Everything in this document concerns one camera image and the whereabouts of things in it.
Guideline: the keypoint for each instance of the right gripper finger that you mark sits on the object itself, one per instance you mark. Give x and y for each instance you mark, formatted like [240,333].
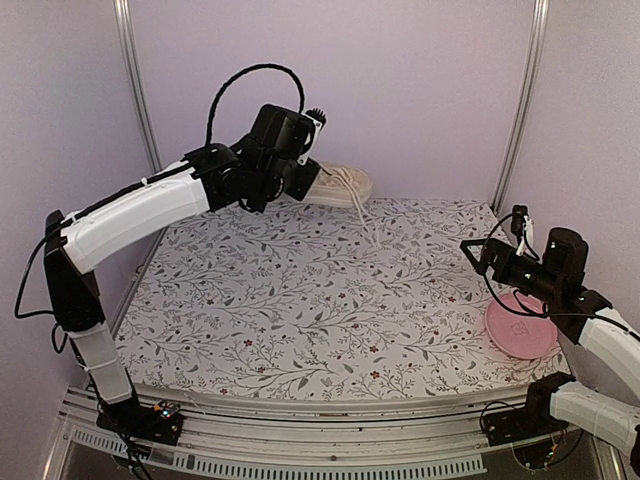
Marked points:
[467,244]
[481,259]

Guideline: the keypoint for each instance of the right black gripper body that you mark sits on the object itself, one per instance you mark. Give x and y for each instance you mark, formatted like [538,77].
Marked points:
[545,284]

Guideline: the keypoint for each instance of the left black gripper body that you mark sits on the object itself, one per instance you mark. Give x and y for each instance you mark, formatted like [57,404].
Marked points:
[284,180]

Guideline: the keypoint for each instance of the cream white sneaker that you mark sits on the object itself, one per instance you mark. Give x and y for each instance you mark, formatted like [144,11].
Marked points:
[340,186]

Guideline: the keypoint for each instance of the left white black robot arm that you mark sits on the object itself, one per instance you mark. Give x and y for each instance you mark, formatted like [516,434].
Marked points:
[207,179]

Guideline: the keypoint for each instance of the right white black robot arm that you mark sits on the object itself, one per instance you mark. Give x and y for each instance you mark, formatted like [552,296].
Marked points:
[584,317]

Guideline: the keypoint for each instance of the pink round plate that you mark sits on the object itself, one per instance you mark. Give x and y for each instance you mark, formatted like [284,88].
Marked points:
[521,337]

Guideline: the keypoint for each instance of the floral patterned table mat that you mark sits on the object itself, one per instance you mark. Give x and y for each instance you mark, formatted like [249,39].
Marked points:
[311,303]

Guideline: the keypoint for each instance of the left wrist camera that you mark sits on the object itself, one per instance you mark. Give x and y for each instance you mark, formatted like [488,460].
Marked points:
[319,120]

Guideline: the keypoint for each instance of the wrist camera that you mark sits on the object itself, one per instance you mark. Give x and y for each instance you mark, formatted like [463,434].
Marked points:
[319,120]
[522,229]

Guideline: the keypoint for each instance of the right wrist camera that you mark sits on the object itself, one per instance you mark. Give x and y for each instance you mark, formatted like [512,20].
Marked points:
[522,229]

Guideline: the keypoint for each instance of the right aluminium frame post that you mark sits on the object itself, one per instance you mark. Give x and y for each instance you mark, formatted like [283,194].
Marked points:
[531,68]

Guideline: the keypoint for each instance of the aluminium frame post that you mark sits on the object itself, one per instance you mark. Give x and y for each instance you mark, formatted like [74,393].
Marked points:
[125,30]
[531,68]

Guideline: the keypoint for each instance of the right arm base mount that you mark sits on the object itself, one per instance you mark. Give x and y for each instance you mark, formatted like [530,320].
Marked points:
[503,423]

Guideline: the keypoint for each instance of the aluminium front rail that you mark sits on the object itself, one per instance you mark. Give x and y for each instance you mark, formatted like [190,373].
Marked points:
[228,437]

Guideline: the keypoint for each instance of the left aluminium frame post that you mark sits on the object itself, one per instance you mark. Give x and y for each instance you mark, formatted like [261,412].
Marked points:
[125,30]

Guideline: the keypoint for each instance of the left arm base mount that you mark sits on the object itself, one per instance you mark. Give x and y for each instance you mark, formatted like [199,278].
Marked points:
[161,423]

